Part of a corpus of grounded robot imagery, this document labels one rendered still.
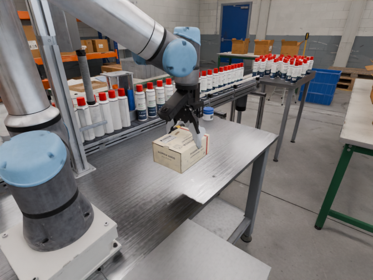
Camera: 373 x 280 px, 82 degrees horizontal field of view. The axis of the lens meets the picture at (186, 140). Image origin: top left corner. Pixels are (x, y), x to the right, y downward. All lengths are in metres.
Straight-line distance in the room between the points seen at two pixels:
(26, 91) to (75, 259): 0.38
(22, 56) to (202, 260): 0.62
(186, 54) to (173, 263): 0.50
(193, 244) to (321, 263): 1.29
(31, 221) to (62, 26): 0.57
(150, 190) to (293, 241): 1.30
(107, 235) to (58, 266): 0.11
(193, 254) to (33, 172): 0.42
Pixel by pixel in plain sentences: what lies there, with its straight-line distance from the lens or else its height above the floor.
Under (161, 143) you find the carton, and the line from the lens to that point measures 0.70.
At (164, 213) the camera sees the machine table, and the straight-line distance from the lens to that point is 0.73.
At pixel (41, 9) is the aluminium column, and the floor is 1.40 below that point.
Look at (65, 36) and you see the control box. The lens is 0.85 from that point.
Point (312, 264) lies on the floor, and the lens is 1.81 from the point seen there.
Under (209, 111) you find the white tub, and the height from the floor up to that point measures 0.89.
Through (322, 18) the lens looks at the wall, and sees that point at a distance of 7.91.
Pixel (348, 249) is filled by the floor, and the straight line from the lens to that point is 2.01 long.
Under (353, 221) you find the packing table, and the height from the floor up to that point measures 0.19.
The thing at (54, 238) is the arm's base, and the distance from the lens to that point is 0.58.
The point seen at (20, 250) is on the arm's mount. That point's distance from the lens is 0.65.
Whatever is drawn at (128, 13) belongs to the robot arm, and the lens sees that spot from 0.45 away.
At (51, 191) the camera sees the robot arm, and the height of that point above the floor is 1.06.
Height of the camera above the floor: 1.35
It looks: 27 degrees down
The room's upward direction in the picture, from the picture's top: straight up
